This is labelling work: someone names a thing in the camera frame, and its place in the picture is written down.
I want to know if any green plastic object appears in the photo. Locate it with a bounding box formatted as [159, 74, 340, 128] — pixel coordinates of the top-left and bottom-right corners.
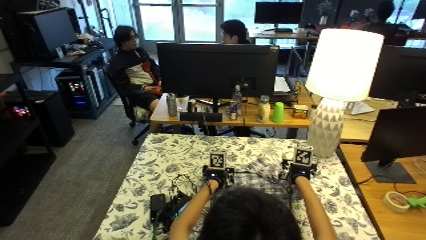
[405, 195, 426, 209]

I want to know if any black cabinet with lights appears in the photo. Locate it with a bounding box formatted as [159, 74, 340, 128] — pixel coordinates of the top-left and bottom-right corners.
[2, 89, 76, 148]

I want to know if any small yellow box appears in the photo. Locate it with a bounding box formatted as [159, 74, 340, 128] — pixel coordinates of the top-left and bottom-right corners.
[292, 104, 310, 120]

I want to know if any person's right hand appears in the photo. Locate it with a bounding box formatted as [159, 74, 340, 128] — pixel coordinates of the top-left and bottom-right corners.
[280, 158, 320, 184]

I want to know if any black office chair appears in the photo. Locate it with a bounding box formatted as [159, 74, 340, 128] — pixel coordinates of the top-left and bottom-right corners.
[104, 64, 155, 147]

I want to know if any green plastic cup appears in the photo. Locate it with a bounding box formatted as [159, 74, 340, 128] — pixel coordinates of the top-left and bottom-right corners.
[270, 101, 286, 124]

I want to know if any person's left hand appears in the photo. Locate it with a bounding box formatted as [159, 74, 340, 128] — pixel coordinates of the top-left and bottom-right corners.
[201, 165, 237, 188]

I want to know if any blue floral tablecloth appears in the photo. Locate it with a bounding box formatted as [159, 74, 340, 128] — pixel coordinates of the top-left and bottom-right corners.
[92, 133, 381, 240]

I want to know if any black shelf rack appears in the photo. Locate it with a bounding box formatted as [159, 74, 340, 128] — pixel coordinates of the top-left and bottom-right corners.
[9, 37, 120, 120]

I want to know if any black power adapter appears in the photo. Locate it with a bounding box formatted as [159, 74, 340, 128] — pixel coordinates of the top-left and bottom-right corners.
[149, 193, 167, 224]

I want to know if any white table lamp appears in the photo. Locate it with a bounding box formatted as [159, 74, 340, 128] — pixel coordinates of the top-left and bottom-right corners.
[304, 28, 386, 159]

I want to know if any the person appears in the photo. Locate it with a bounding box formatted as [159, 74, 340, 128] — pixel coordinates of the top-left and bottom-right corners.
[168, 151, 340, 240]

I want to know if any white marker cube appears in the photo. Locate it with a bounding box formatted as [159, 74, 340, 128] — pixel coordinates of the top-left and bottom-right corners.
[209, 151, 228, 170]
[292, 146, 316, 167]

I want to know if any large black case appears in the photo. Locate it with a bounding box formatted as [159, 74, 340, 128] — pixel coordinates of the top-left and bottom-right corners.
[15, 6, 83, 62]

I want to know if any small distant black monitor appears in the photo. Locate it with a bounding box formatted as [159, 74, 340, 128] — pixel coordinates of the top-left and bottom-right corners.
[253, 1, 305, 33]

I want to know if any large black monitor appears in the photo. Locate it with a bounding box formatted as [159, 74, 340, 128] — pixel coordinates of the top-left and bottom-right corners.
[156, 42, 281, 118]

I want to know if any wooden side desk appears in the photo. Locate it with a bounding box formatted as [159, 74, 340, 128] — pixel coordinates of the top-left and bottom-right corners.
[337, 143, 426, 240]

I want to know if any grey plaid cloth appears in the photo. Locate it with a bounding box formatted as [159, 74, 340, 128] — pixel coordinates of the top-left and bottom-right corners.
[225, 156, 304, 201]

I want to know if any grey metal bottle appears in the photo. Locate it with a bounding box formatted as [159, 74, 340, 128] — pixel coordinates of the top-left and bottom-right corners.
[165, 92, 179, 118]

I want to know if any black monitor on stand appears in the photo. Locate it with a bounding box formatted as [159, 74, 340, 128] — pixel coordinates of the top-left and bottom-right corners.
[360, 105, 426, 185]

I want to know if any roll of beige tape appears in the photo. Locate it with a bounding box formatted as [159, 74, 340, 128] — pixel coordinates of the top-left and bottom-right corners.
[382, 191, 412, 214]

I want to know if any bundle of black cables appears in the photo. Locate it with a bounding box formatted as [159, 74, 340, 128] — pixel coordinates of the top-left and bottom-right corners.
[152, 173, 199, 234]

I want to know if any clear jar with pale contents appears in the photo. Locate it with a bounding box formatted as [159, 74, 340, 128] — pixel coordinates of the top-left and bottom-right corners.
[257, 95, 272, 124]

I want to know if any computer tower with coloured lights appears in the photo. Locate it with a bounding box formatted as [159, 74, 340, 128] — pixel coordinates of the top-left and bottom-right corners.
[55, 68, 108, 120]

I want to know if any black flat box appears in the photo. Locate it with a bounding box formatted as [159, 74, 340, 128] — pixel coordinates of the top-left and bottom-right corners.
[179, 111, 224, 123]

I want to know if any clear water bottle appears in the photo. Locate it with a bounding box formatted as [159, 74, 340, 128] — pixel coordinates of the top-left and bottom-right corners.
[232, 84, 244, 107]

